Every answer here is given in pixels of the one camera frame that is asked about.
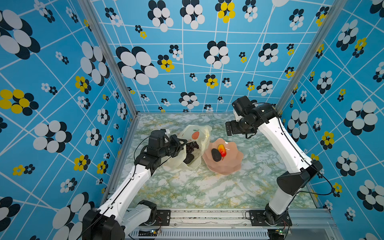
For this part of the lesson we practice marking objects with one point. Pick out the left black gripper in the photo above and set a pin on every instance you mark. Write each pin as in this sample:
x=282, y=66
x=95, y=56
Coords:
x=175, y=141

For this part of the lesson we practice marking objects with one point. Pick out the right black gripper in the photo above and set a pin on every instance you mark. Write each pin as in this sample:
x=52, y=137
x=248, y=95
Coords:
x=234, y=130

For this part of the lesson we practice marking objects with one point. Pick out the cream printed plastic bag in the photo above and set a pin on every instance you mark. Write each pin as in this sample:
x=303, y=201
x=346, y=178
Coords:
x=192, y=133

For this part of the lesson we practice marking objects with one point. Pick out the yellow red mango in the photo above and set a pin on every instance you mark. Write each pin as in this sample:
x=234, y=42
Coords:
x=222, y=150

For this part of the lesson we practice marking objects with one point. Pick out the pink scalloped fruit bowl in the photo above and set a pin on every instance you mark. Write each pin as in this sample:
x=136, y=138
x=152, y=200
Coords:
x=231, y=163

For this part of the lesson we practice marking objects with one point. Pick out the dark avocado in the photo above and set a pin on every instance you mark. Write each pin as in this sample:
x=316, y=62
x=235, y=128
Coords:
x=189, y=158
x=216, y=155

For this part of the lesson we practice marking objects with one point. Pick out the purple grape bunch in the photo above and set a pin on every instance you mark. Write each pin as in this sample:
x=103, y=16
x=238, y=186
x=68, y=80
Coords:
x=190, y=147

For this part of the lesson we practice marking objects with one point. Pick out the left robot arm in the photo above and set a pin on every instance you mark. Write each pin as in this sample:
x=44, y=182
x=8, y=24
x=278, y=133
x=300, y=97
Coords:
x=113, y=220

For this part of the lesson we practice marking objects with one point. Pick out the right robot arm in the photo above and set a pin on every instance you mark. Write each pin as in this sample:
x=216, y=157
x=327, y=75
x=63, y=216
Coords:
x=252, y=117

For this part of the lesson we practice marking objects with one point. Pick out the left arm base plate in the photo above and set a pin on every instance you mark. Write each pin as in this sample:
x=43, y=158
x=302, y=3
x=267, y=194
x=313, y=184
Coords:
x=161, y=218

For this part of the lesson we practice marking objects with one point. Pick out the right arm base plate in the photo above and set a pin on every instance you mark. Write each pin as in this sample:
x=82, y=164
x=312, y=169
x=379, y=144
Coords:
x=263, y=218

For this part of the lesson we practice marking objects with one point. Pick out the aluminium front rail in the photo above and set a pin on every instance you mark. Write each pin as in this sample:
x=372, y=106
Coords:
x=231, y=224

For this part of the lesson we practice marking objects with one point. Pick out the right aluminium corner post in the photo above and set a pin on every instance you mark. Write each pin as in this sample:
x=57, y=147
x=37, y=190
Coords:
x=323, y=31

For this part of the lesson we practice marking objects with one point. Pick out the aluminium corner post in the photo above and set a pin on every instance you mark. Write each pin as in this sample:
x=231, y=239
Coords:
x=102, y=41
x=323, y=31

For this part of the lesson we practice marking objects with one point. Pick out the left aluminium corner post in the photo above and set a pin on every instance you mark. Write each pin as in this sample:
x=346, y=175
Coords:
x=102, y=41

